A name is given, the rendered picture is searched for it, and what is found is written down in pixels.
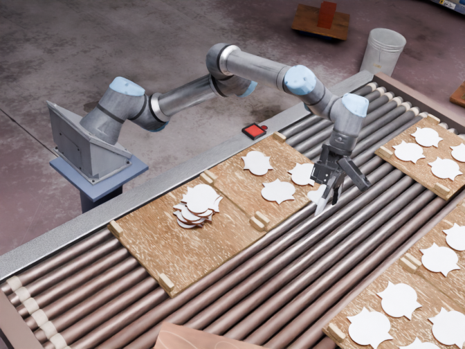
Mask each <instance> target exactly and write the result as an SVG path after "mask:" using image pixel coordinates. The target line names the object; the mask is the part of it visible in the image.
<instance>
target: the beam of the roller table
mask: <svg viewBox="0 0 465 349"><path fill-rule="evenodd" d="M373 77H374V74H373V73H370V72H369V71H367V70H363V71H361V72H359V73H357V74H355V75H353V76H352V77H350V78H348V79H346V80H343V81H342V82H339V83H338V84H335V85H334V86H332V87H330V88H328V90H329V91H330V92H331V93H332V94H333V95H336V96H339V97H341V98H343V96H344V95H345V94H346V93H354V92H356V91H358V90H359V89H362V88H363V87H365V86H366V85H367V84H369V83H371V82H372V78H373ZM312 115H313V114H312V113H310V112H309V111H307V110H306V109H305V108H304V103H303V102H300V103H298V104H296V105H294V106H292V107H291V108H289V109H287V110H285V111H283V112H281V113H279V114H277V115H275V116H273V117H271V118H269V119H267V120H265V121H263V122H261V123H260V124H258V125H259V126H260V127H261V126H262V125H265V126H267V127H268V129H266V135H264V136H262V137H260V138H258V139H257V140H255V141H254V140H252V139H251V138H249V137H248V136H247V135H245V134H244V133H243V132H242V133H240V134H238V135H236V136H234V137H232V138H230V139H228V140H227V141H224V142H223V143H220V144H218V145H216V146H214V147H212V148H210V149H209V150H206V151H205V152H202V153H200V154H199V155H197V156H195V157H193V158H191V159H189V160H187V161H185V162H183V163H181V164H179V165H177V166H175V167H173V168H171V169H170V170H168V171H166V172H164V173H162V174H160V175H158V176H156V177H154V178H152V179H150V180H148V181H146V182H144V183H142V184H140V185H139V186H136V187H135V188H132V189H131V190H128V191H127V192H125V193H123V194H121V195H118V196H117V197H114V198H113V199H110V200H109V201H107V202H105V203H103V204H101V205H99V206H97V207H95V208H93V209H91V210H89V211H87V212H85V213H83V214H81V215H79V216H78V217H76V218H74V219H72V220H70V221H68V222H66V223H64V224H62V225H60V226H58V227H56V228H54V229H52V230H50V231H48V232H47V233H45V234H43V235H41V236H39V237H37V238H35V239H33V240H31V241H29V242H27V243H25V244H23V245H21V246H19V247H17V248H16V249H13V250H12V251H9V252H7V253H5V254H3V255H2V256H0V284H2V283H4V282H6V280H7V279H9V278H11V277H13V276H17V275H19V274H21V273H23V272H24V271H26V270H28V269H30V268H31V267H34V266H35V265H38V264H39V263H41V262H43V261H45V260H47V259H48V258H50V257H52V256H54V255H55V254H57V253H59V252H61V251H63V250H65V249H67V248H69V247H71V246H72V245H74V244H76V243H78V242H79V241H81V240H83V239H85V238H87V237H89V236H90V235H93V234H94V233H96V232H98V231H100V230H102V229H104V228H105V227H107V225H109V223H110V222H111V221H112V220H114V221H116V220H119V219H120V218H122V217H124V216H126V215H128V214H130V213H132V212H134V211H136V210H137V209H139V208H141V207H143V206H145V205H147V204H148V203H150V202H152V201H154V200H156V199H158V198H160V197H162V196H163V195H166V194H168V193H170V192H171V191H173V190H175V189H177V188H179V187H181V186H182V185H184V184H186V183H188V182H190V181H192V180H194V179H196V178H197V177H200V174H201V173H204V171H205V170H209V169H211V168H213V167H215V166H216V165H219V164H220V163H222V162H224V161H226V160H227V159H229V158H231V157H233V156H235V155H236V154H239V153H240V152H242V151H244V150H245V149H247V148H249V147H250V146H252V145H254V144H256V143H258V142H260V141H261V140H263V139H265V138H267V137H268V136H270V135H272V134H273V133H274V132H275V131H276V132H279V133H280V132H283V131H284V130H286V129H288V128H290V127H291V126H293V125H295V124H297V123H299V122H300V121H302V120H304V119H306V118H308V117H310V116H312Z"/></svg>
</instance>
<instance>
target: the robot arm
mask: <svg viewBox="0 0 465 349"><path fill-rule="evenodd" d="M206 66H207V69H208V71H209V72H210V73H209V74H208V75H205V76H203V77H201V78H198V79H196V80H193V81H191V82H189V83H187V84H185V85H183V86H180V87H178V88H175V89H173V90H171V91H168V92H167V93H164V94H161V93H154V94H152V95H150V96H147V95H146V94H145V90H144V89H143V88H142V87H140V86H138V85H137V84H135V83H133V82H132V81H130V80H128V79H125V78H122V77H117V78H115V79H114V81H113V82H112V83H111V84H110V85H109V88H108V89H107V90H106V92H105V93H104V95H103V97H102V98H101V99H100V101H99V103H98V104H97V105H96V107H95V108H94V109H93V110H92V111H90V112H89V113H88V114H87V115H86V116H85V117H83V118H82V119H81V121H80V124H81V126H83V128H84V129H86V130H87V131H88V132H90V133H92V135H94V136H96V137H98V138H99V139H101V140H102V141H104V142H106V143H108V144H110V145H115V144H116V143H117V141H118V137H119V134H120V131H121V127H122V125H123V123H124V122H125V121H126V119H128V120H130V121H131V122H133V123H135V124H137V125H138V126H140V127H142V128H143V129H145V130H147V131H149V132H159V131H161V130H162V129H164V128H165V125H167V124H168V123H169V121H170V119H171V117H172V115H174V114H176V113H179V112H180V111H183V110H186V109H188V108H191V107H193V106H195V105H198V104H200V103H203V102H205V101H207V100H210V99H212V98H215V97H217V96H221V97H222V98H227V97H228V96H231V95H234V94H235V95H236V96H238V97H241V98H243V97H246V96H248V95H250V94H251V93H252V92H253V91H254V89H255V87H256V86H257V83H260V84H262V85H265V86H267V87H271V88H273V89H277V90H279V91H282V92H284V93H288V94H291V95H293V96H296V97H298V98H299V99H301V101H302V102H303V103H304V108H305V109H306V110H307V111H309V112H310V113H312V114H313V115H315V116H319V117H321V118H324V119H326V120H329V121H331V122H333V123H335V124H334V128H333V130H332V133H331V137H330V139H329V143H328V142H326V143H323V144H322V147H321V148H322V152H321V155H320V158H319V160H318V161H316V162H315V163H314V165H313V169H312V171H311V176H310V179H311V180H313V181H315V182H316V183H317V184H320V185H321V184H324V185H321V186H320V187H319V189H318V190H317V191H309V192H308V194H307V196H308V198H309V199H310V200H311V201H313V202H314V203H315V204H317V205H318V206H317V209H316V212H315V216H317V215H319V214H320V213H321V212H322V211H323V209H324V207H325V205H326V203H327V201H328V199H329V198H330V196H331V195H332V196H333V201H332V206H334V205H335V204H337V203H338V200H339V197H340V194H341V190H342V189H343V184H344V180H345V173H347V175H348V176H349V177H350V179H351V180H352V181H353V182H354V183H355V184H356V187H357V188H358V189H359V190H360V191H361V192H364V191H366V190H367V189H368V188H370V187H371V186H372V184H371V183H370V181H369V179H368V178H367V177H365V175H364V174H363V173H362V172H361V171H360V170H359V169H358V167H357V166H356V165H355V163H354V162H353V161H352V160H351V159H350V158H349V156H351V155H352V152H353V151H352V150H354V148H355V145H356V142H357V139H358V135H359V133H360V130H361V127H362V124H363V121H364V119H365V117H366V112H367V108H368V105H369V101H368V100H367V99H366V98H364V97H361V96H357V95H355V94H351V93H346V94H345V95H344V96H343V98H341V97H339V96H336V95H333V94H332V93H331V92H330V91H329V90H328V89H327V88H326V87H325V86H324V84H323V83H321V81H319V79H317V77H316V76H315V75H314V74H313V72H312V71H311V70H309V69H308V68H307V67H305V66H303V65H297V66H293V67H292V66H288V65H285V64H281V63H279V62H274V61H272V60H268V59H265V58H262V57H259V56H256V55H252V54H250V53H245V52H243V51H241V50H240V48H239V47H237V46H234V45H232V44H227V43H218V44H215V45H214V46H212V47H211V48H210V50H209V51H208V53H207V55H206ZM314 168H315V169H314ZM313 170H314V171H313ZM312 174H313V175H312Z"/></svg>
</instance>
